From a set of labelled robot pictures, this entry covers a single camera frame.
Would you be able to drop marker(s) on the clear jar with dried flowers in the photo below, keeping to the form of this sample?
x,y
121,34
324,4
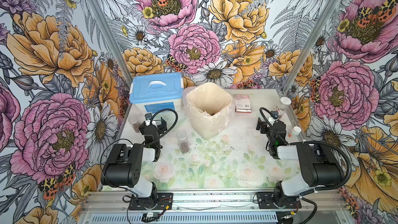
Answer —
x,y
183,142

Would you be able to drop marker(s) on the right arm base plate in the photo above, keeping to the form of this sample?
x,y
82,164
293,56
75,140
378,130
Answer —
x,y
267,200

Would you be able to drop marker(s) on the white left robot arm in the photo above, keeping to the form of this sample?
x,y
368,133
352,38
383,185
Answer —
x,y
122,168

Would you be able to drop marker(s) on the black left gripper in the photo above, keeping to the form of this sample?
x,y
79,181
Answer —
x,y
152,127

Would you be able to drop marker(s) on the pink tea packet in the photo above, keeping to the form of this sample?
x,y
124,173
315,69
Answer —
x,y
242,103

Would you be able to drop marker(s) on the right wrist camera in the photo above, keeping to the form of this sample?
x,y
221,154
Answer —
x,y
273,115

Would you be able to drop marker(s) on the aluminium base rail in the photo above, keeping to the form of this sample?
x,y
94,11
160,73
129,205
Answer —
x,y
216,207

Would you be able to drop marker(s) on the bin with plastic liner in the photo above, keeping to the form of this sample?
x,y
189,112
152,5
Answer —
x,y
210,109

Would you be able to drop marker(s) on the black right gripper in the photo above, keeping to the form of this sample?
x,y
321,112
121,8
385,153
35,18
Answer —
x,y
266,127

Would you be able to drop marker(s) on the blue lidded storage box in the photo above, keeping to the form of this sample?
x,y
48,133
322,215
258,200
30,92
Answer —
x,y
151,93

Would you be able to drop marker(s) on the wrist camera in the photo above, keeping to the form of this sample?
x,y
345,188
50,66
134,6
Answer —
x,y
148,116
273,115

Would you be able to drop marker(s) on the tall jar with white lid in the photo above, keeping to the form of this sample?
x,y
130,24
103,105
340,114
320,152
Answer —
x,y
283,105

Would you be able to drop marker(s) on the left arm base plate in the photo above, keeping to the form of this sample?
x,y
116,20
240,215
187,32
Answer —
x,y
158,202

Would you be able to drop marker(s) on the clear jar at left edge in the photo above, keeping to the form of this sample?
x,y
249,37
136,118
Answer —
x,y
136,121

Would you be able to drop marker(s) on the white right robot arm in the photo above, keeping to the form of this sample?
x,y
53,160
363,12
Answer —
x,y
322,167

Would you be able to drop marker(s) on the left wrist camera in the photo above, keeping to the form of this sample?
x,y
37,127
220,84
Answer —
x,y
148,116

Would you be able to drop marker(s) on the small white pill bottle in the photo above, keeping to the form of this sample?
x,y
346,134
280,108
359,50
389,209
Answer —
x,y
296,130

